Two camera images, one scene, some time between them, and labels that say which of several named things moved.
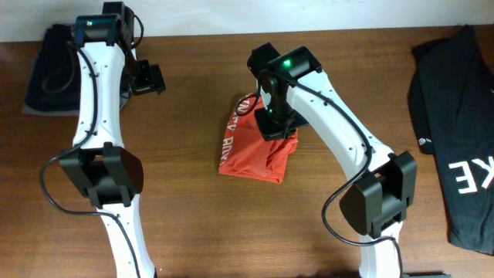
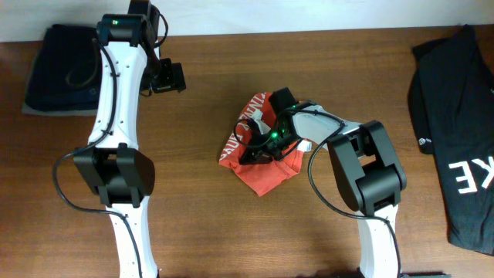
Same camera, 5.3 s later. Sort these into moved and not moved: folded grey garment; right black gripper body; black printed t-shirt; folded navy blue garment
Moved: right black gripper body
Not moved: folded navy blue garment; folded grey garment; black printed t-shirt
